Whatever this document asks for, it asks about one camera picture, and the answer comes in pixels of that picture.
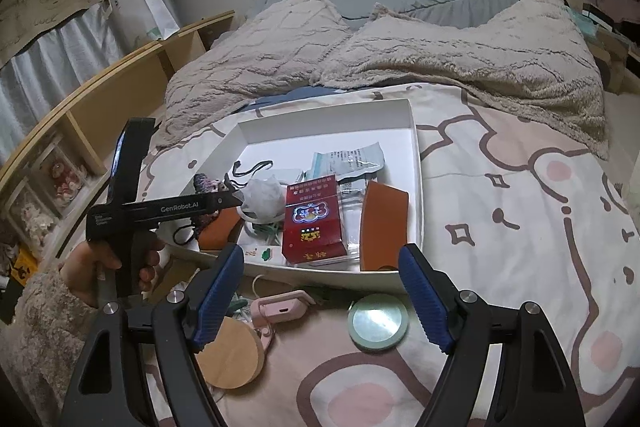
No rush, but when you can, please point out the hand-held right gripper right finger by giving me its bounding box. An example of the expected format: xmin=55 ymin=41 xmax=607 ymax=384
xmin=398 ymin=243 xmax=586 ymax=427

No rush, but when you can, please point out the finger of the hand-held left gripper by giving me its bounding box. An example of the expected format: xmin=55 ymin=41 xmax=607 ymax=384
xmin=207 ymin=188 xmax=244 ymax=212

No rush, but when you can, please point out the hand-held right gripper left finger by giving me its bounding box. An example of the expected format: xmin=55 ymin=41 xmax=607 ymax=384
xmin=60 ymin=243 xmax=246 ymax=427

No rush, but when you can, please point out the green round compact mirror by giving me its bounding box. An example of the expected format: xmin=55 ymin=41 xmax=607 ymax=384
xmin=348 ymin=294 xmax=410 ymax=350

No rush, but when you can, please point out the pale pink plug adapter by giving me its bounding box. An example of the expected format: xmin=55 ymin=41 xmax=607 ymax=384
xmin=250 ymin=291 xmax=317 ymax=324

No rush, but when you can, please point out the round wooden lid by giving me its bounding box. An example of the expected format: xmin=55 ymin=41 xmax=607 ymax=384
xmin=195 ymin=319 xmax=266 ymax=389

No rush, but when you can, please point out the brown leather sleeve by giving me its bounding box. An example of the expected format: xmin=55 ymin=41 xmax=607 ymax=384
xmin=199 ymin=207 xmax=246 ymax=253
xmin=360 ymin=182 xmax=408 ymax=273

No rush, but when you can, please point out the red cigarette box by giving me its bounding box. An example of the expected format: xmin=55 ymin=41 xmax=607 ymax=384
xmin=281 ymin=174 xmax=348 ymax=265

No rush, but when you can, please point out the white shallow cardboard box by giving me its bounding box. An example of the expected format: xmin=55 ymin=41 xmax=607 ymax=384
xmin=165 ymin=99 xmax=426 ymax=295

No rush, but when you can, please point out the person's left forearm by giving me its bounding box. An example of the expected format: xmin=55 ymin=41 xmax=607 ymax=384
xmin=0 ymin=267 xmax=103 ymax=390

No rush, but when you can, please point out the person's left hand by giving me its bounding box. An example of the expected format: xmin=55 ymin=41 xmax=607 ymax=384
xmin=60 ymin=238 xmax=166 ymax=309

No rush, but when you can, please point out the white mesh bag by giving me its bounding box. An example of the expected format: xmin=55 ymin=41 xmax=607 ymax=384
xmin=240 ymin=177 xmax=286 ymax=223

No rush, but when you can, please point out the red white plush toy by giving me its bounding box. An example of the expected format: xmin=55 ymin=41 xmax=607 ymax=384
xmin=30 ymin=142 xmax=101 ymax=218

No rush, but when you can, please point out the beige plush toy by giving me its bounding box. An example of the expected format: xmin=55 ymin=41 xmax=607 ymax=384
xmin=5 ymin=192 xmax=61 ymax=253

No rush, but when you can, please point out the printed bed sheet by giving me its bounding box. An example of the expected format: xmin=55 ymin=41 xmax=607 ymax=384
xmin=0 ymin=84 xmax=640 ymax=427

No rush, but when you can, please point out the blue sheet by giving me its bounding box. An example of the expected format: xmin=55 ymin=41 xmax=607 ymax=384
xmin=237 ymin=86 xmax=346 ymax=112

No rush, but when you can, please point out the wooden shelf unit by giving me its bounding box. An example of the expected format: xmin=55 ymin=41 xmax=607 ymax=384
xmin=0 ymin=10 xmax=236 ymax=258

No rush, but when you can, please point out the clear plastic case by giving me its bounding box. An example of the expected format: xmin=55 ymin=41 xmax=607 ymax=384
xmin=337 ymin=182 xmax=371 ymax=254

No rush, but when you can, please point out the blue-grey foil packet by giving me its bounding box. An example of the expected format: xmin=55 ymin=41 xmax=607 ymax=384
xmin=310 ymin=144 xmax=386 ymax=184

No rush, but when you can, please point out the pale striped curtain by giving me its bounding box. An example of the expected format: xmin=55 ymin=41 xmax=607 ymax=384
xmin=0 ymin=2 xmax=126 ymax=168

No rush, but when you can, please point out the white tote bag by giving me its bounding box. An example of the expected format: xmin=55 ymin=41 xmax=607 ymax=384
xmin=102 ymin=0 xmax=181 ymax=50

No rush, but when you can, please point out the beige fluffy blanket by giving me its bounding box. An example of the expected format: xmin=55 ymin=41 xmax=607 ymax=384
xmin=157 ymin=0 xmax=611 ymax=162

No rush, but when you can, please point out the wooden stool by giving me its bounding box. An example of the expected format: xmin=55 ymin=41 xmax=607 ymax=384
xmin=590 ymin=27 xmax=640 ymax=95

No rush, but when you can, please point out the teal pack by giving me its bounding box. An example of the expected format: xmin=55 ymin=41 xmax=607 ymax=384
xmin=565 ymin=4 xmax=601 ymax=40

